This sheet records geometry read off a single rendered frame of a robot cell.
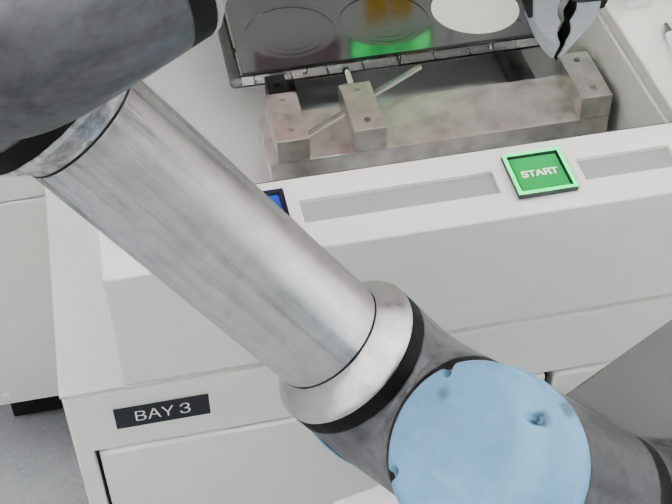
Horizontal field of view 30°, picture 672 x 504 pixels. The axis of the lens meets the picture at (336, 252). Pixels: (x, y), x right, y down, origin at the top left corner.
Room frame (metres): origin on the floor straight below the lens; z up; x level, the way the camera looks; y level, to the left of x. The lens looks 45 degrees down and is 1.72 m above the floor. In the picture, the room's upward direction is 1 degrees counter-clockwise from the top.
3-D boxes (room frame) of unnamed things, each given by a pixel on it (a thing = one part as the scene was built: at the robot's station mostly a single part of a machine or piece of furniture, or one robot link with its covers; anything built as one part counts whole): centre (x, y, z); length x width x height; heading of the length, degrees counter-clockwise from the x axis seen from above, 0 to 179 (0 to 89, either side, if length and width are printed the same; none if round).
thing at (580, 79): (1.08, -0.27, 0.89); 0.08 x 0.03 x 0.03; 11
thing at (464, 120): (1.05, -0.11, 0.87); 0.36 x 0.08 x 0.03; 101
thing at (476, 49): (1.12, -0.07, 0.90); 0.38 x 0.01 x 0.01; 101
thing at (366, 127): (1.03, -0.03, 0.89); 0.08 x 0.03 x 0.03; 11
